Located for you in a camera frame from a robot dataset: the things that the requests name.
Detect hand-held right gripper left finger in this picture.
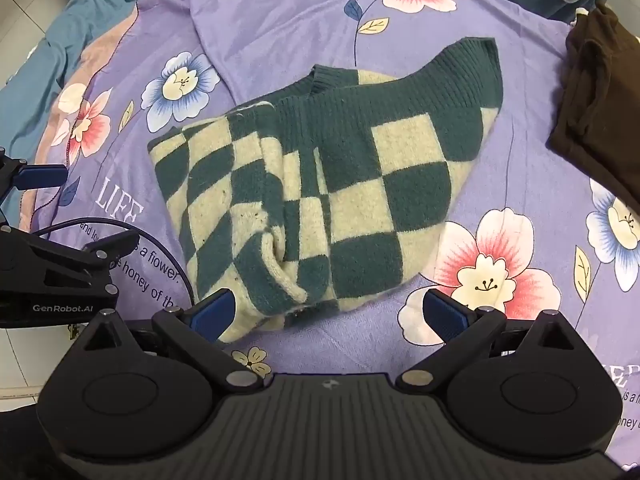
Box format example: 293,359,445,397
74,288,265,394

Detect green cream checkered sweater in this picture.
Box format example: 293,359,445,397
147,36,503,345

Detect dark brown garment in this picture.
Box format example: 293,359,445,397
547,0,640,211

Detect purple floral bedsheet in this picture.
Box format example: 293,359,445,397
0,0,640,476

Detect black cable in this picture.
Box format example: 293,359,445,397
30,221,197,311

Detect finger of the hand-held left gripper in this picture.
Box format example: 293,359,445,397
0,148,69,231
0,229,142,295

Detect teal blanket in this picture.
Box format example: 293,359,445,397
0,0,202,161

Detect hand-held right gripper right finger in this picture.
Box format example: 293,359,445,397
395,288,592,394

